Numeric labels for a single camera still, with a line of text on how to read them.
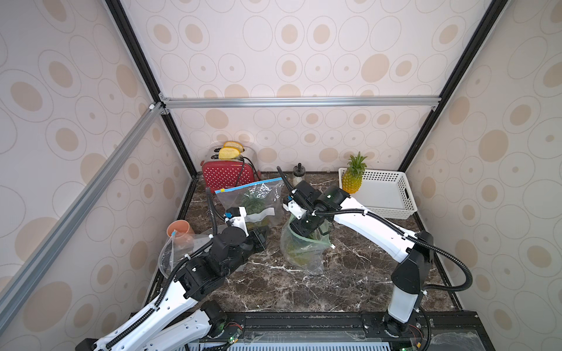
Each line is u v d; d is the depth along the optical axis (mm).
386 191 1120
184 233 872
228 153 1023
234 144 1062
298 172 1075
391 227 474
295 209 711
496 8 674
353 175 1009
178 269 485
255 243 584
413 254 444
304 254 714
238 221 609
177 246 853
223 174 1023
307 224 652
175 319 461
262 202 832
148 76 820
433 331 726
